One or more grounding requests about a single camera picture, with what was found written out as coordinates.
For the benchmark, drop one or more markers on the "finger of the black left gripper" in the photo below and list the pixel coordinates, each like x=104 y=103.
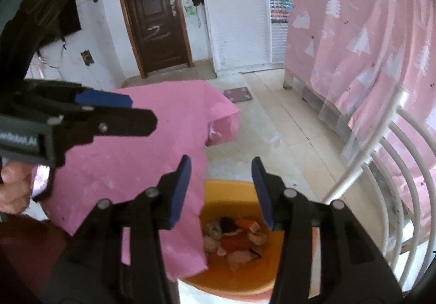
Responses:
x=81 y=127
x=103 y=98

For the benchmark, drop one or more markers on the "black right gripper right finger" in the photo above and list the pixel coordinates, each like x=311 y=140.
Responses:
x=326 y=256

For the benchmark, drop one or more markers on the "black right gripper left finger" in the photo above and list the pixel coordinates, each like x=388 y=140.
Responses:
x=115 y=255

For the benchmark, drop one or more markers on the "orange trash bin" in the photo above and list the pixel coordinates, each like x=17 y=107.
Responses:
x=245 y=261

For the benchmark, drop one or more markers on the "person's left hand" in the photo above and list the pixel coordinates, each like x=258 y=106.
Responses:
x=16 y=188

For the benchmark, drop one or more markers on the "smartphone with lit screen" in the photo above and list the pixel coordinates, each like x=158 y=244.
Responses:
x=42 y=182

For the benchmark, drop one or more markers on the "pink star tablecloth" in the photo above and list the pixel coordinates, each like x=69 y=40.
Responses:
x=191 y=116

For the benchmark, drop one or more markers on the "brown wooden door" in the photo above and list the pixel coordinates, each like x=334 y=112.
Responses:
x=158 y=34

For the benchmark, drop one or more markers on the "pink bathroom scale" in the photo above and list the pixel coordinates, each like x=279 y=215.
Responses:
x=238 y=95

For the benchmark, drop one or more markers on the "white louvered wardrobe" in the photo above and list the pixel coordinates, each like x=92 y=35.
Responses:
x=242 y=37

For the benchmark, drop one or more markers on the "pink tree pattern curtain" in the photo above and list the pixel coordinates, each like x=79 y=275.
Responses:
x=351 y=54

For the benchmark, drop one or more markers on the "black wall television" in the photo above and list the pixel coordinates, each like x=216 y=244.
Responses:
x=68 y=22

